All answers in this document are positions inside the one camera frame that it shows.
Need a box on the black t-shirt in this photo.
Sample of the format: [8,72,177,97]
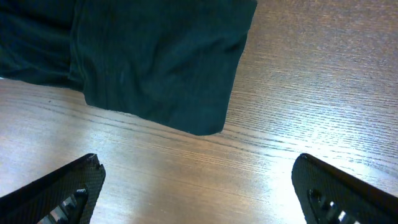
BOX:
[1,0,257,136]

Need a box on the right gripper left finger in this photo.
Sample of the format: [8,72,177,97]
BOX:
[1,153,106,224]

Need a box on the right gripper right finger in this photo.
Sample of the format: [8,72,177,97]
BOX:
[291,153,397,224]

